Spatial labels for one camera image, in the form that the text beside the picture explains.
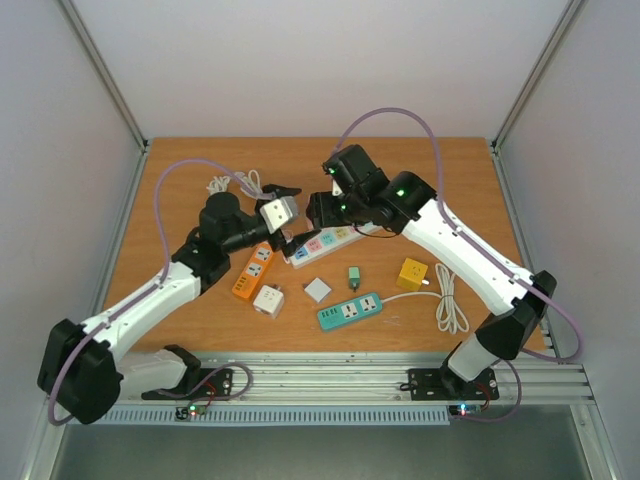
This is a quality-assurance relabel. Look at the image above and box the white multicolour power strip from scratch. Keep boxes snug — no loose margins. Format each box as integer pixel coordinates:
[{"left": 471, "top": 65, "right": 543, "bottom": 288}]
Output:
[{"left": 283, "top": 223, "right": 381, "bottom": 269}]

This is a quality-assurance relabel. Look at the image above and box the yellow cube adapter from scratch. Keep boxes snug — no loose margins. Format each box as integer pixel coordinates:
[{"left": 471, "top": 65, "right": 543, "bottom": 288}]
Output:
[{"left": 396, "top": 258, "right": 428, "bottom": 292}]

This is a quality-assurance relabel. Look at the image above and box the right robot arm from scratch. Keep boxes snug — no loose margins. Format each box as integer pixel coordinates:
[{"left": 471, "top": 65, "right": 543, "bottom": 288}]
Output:
[{"left": 306, "top": 145, "right": 557, "bottom": 399}]

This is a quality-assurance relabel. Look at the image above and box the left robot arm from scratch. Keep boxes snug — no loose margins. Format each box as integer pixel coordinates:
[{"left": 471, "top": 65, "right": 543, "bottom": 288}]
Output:
[{"left": 37, "top": 184, "right": 316, "bottom": 426}]

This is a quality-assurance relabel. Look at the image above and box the green plug adapter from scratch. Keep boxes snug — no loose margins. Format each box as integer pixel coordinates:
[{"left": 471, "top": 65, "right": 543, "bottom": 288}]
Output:
[{"left": 348, "top": 266, "right": 361, "bottom": 292}]

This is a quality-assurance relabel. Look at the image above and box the small white square charger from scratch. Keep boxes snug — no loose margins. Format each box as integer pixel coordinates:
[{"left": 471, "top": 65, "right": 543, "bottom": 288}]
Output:
[{"left": 303, "top": 278, "right": 332, "bottom": 303}]

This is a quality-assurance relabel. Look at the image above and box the orange power strip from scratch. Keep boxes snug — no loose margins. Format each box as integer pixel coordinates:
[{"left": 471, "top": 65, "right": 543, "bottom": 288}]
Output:
[{"left": 231, "top": 242, "right": 275, "bottom": 301}]

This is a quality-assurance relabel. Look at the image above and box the white cube adapter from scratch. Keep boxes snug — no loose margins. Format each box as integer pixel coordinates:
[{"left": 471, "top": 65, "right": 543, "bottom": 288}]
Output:
[{"left": 252, "top": 285, "right": 285, "bottom": 319}]

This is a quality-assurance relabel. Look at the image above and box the teal power strip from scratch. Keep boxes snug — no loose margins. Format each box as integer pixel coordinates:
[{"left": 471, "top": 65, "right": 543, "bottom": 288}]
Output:
[{"left": 316, "top": 293, "right": 383, "bottom": 332}]

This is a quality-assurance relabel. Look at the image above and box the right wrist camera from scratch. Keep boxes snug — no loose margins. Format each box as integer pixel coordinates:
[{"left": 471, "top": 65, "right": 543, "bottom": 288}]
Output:
[{"left": 331, "top": 179, "right": 344, "bottom": 198}]

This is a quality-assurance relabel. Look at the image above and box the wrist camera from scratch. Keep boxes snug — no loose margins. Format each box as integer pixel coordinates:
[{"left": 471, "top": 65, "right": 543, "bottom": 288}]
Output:
[
  {"left": 258, "top": 196, "right": 299, "bottom": 234},
  {"left": 331, "top": 179, "right": 344, "bottom": 198}
]

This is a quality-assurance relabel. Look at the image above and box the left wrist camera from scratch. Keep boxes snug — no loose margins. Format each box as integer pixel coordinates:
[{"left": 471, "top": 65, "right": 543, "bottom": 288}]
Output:
[{"left": 258, "top": 196, "right": 299, "bottom": 234}]

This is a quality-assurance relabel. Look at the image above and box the white coiled cable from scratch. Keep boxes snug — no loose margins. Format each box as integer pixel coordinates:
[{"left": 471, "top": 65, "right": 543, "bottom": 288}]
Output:
[{"left": 206, "top": 169, "right": 266, "bottom": 199}]

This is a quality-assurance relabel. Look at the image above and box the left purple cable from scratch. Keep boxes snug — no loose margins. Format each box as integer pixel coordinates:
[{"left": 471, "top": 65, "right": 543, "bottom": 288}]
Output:
[{"left": 47, "top": 158, "right": 261, "bottom": 427}]

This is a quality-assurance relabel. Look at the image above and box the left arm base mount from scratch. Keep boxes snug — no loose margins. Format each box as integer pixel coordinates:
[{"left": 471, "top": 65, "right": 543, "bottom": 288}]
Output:
[{"left": 141, "top": 368, "right": 233, "bottom": 401}]

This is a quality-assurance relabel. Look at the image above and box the teal strip white cable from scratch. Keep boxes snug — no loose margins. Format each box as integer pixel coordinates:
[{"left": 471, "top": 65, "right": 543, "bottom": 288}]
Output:
[{"left": 381, "top": 262, "right": 471, "bottom": 335}]

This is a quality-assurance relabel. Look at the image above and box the grey slotted cable duct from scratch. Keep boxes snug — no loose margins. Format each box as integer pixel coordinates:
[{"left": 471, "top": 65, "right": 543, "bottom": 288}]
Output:
[{"left": 98, "top": 405, "right": 450, "bottom": 427}]

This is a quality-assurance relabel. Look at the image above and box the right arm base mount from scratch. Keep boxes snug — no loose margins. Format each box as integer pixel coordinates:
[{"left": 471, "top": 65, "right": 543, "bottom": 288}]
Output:
[{"left": 399, "top": 368, "right": 500, "bottom": 401}]

